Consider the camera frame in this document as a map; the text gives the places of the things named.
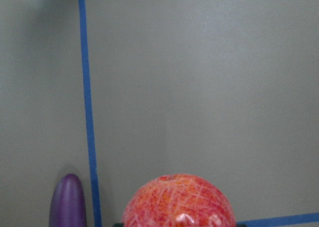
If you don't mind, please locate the purple eggplant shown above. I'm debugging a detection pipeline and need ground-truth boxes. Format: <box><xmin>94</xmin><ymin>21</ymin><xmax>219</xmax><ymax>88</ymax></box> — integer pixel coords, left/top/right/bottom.
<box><xmin>49</xmin><ymin>174</ymin><xmax>86</xmax><ymax>227</ymax></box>

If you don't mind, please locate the red orange pomegranate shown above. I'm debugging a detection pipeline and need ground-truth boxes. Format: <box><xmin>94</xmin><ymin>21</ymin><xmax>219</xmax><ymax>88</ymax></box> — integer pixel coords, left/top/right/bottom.
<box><xmin>122</xmin><ymin>174</ymin><xmax>236</xmax><ymax>227</ymax></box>

